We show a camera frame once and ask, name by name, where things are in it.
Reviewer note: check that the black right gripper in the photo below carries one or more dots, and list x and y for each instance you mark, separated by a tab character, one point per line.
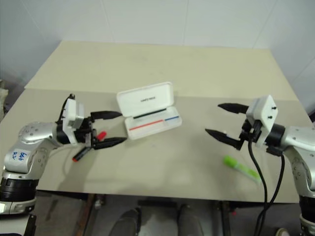
252	130

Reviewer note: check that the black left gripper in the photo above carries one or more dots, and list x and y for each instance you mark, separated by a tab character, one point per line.
86	131

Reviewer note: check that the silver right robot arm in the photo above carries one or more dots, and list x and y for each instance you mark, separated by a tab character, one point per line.
300	140

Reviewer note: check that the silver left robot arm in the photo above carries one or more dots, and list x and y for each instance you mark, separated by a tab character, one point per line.
32	132

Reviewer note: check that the white plastic pencil case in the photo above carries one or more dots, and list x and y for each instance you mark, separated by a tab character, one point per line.
147	98

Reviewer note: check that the green highlighter pen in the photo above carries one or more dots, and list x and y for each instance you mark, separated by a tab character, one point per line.
230	161

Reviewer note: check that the black marker with red cap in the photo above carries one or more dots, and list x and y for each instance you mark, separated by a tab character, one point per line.
80	155

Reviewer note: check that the rusty metal table leg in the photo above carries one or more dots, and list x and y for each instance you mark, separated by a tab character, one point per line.
87	214

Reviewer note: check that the dark metal table leg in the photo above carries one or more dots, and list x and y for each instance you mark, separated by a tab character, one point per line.
225	218

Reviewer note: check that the grey rounded shape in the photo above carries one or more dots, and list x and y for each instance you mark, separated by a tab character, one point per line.
128	222

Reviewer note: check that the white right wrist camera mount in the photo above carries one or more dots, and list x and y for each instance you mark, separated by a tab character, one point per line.
267	110

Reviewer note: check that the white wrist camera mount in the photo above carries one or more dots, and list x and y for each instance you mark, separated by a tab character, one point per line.
267	110
70	115

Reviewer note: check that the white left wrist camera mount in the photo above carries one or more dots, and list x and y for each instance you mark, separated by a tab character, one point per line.
70	115

